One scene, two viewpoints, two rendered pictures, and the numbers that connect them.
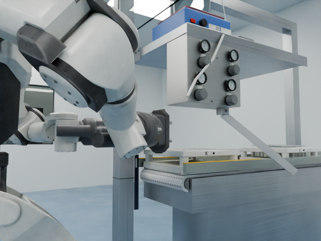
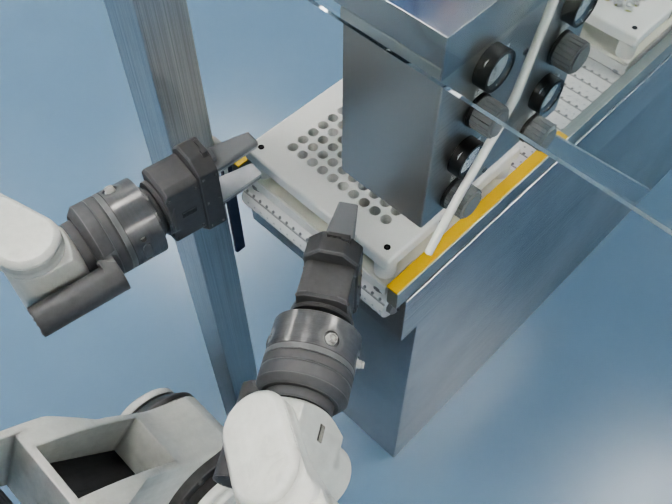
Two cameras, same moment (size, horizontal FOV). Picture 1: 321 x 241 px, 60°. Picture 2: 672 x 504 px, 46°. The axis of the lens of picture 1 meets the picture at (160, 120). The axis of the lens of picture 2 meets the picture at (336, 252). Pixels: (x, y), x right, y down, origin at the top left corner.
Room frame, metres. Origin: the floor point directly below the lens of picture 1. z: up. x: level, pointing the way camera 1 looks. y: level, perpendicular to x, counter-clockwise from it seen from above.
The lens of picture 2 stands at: (0.37, 0.10, 1.64)
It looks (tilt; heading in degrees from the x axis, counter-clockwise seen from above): 56 degrees down; 347
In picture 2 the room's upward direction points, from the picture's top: straight up
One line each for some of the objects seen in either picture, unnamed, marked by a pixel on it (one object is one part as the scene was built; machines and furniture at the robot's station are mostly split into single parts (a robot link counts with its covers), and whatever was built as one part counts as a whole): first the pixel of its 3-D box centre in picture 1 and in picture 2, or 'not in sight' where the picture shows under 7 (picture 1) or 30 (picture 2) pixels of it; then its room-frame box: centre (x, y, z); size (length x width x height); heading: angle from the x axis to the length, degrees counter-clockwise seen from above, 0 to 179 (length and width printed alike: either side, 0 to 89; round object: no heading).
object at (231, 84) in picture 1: (230, 85); not in sight; (0.86, -0.22, 1.11); 0.04 x 0.01 x 0.04; 123
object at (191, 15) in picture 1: (191, 31); not in sight; (0.96, -0.11, 1.32); 0.21 x 0.20 x 0.09; 33
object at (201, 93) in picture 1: (201, 92); (462, 194); (0.78, -0.12, 1.07); 0.03 x 0.02 x 0.05; 123
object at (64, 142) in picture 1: (74, 134); (72, 271); (0.86, 0.26, 0.96); 0.11 x 0.11 x 0.11; 24
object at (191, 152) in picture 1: (189, 151); (382, 152); (1.00, -0.11, 0.90); 0.25 x 0.24 x 0.02; 32
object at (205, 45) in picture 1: (204, 46); not in sight; (0.80, -0.13, 1.21); 0.04 x 0.01 x 0.04; 123
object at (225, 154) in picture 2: not in sight; (229, 148); (0.96, 0.08, 1.00); 0.06 x 0.03 x 0.02; 114
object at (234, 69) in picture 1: (233, 68); not in sight; (0.86, -0.23, 1.16); 0.03 x 0.02 x 0.04; 123
